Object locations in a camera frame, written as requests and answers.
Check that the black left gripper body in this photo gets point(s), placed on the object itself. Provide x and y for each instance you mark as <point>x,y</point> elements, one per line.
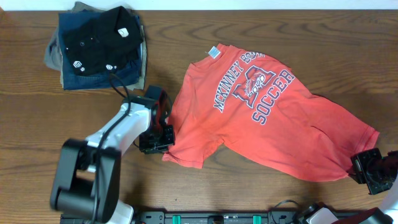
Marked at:
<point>158,140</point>

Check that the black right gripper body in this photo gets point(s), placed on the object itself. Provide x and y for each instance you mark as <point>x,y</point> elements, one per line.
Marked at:
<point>364,168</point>

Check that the red soccer t-shirt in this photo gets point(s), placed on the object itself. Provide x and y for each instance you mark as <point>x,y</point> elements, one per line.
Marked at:
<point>253,104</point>

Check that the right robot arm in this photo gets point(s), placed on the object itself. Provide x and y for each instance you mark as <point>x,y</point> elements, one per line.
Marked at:
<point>385,213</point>

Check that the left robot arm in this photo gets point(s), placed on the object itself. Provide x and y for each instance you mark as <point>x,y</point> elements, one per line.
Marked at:
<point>86,183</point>

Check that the navy blue folded garment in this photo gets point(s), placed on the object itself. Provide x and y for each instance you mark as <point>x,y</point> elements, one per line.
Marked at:
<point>129,74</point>

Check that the black folded shirt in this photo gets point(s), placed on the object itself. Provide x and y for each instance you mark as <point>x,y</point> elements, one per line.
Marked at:
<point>106,42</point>

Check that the grey folded garment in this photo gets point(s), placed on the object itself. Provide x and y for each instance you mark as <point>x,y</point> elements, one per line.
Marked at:
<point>52,56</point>

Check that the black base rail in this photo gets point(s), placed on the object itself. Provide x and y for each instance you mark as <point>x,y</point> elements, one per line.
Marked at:
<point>210,218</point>

